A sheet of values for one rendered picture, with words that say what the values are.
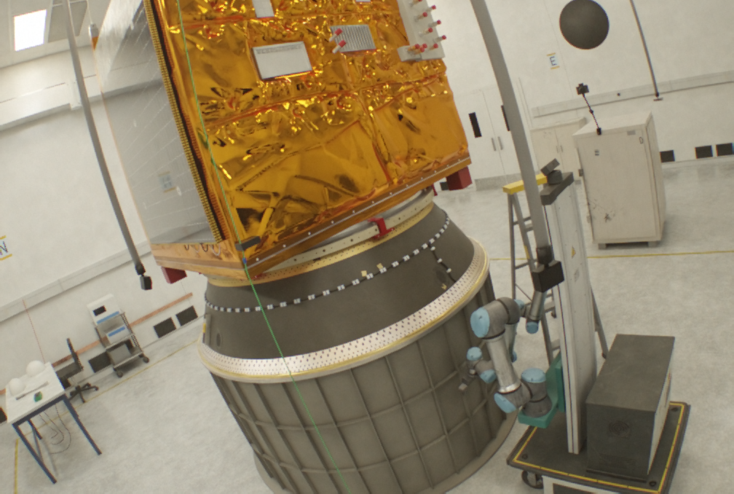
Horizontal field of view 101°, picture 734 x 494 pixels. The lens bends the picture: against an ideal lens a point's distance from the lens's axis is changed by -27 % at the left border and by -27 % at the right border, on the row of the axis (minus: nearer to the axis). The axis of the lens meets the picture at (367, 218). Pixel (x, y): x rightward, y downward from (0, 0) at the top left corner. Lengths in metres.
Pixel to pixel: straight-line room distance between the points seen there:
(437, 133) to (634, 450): 2.19
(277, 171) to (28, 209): 5.66
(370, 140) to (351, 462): 1.88
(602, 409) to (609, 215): 3.66
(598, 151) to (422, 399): 3.70
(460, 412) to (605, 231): 3.46
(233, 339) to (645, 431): 2.19
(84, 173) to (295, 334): 5.58
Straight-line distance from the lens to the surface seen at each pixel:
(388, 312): 2.18
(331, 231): 2.12
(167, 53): 1.95
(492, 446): 3.02
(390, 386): 2.28
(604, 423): 2.08
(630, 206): 5.30
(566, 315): 1.89
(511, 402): 1.97
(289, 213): 1.93
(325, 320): 2.17
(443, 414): 2.56
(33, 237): 7.11
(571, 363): 2.04
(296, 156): 1.98
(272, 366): 2.28
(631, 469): 2.28
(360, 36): 2.55
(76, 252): 7.11
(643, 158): 5.11
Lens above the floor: 2.20
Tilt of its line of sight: 11 degrees down
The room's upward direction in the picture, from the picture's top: 18 degrees counter-clockwise
